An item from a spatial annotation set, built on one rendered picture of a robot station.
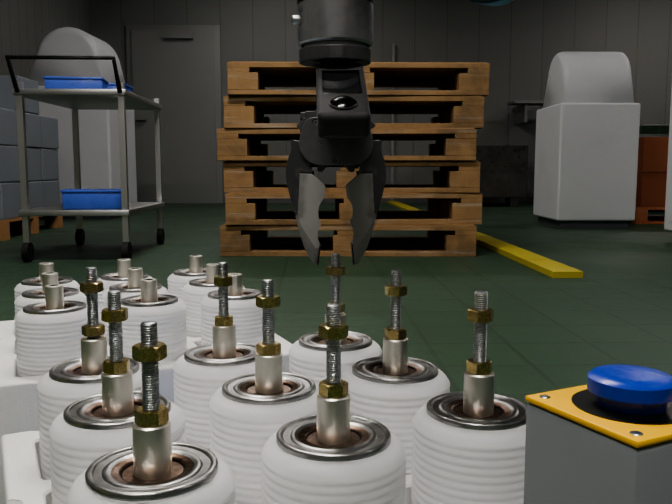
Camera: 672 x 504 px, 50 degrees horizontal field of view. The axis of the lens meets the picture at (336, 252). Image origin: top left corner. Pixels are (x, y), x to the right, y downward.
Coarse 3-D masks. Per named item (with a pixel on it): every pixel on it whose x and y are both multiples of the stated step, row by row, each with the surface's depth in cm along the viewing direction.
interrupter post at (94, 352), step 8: (104, 336) 63; (88, 344) 62; (96, 344) 62; (104, 344) 63; (88, 352) 62; (96, 352) 62; (104, 352) 63; (88, 360) 62; (96, 360) 62; (104, 360) 63; (88, 368) 62; (96, 368) 62
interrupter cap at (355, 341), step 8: (304, 336) 75; (312, 336) 75; (352, 336) 75; (360, 336) 75; (368, 336) 74; (304, 344) 71; (312, 344) 72; (320, 344) 71; (344, 344) 73; (352, 344) 71; (360, 344) 71; (368, 344) 72
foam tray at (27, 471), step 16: (32, 432) 68; (16, 448) 64; (32, 448) 64; (16, 464) 61; (32, 464) 61; (16, 480) 57; (32, 480) 57; (48, 480) 57; (16, 496) 55; (32, 496) 55; (48, 496) 56
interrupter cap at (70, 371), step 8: (72, 360) 65; (80, 360) 66; (56, 368) 63; (64, 368) 63; (72, 368) 63; (80, 368) 64; (136, 368) 63; (56, 376) 60; (64, 376) 61; (72, 376) 61; (80, 376) 60; (88, 376) 60; (96, 376) 61
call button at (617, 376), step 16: (608, 368) 35; (624, 368) 35; (640, 368) 35; (592, 384) 34; (608, 384) 33; (624, 384) 33; (640, 384) 33; (656, 384) 33; (608, 400) 34; (624, 400) 33; (640, 400) 33; (656, 400) 33
